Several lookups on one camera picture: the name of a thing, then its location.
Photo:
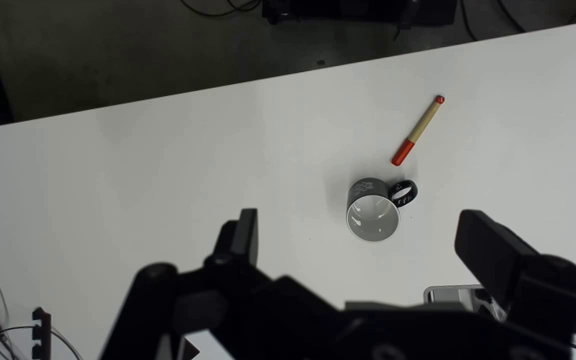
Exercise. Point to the dark grey ceramic mug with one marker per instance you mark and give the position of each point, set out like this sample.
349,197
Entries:
372,206

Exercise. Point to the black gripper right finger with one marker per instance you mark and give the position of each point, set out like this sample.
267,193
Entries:
524,282

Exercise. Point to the red and tan marker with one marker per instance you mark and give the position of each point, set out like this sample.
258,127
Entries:
418,128

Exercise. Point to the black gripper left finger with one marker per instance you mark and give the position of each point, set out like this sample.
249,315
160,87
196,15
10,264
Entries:
237,241

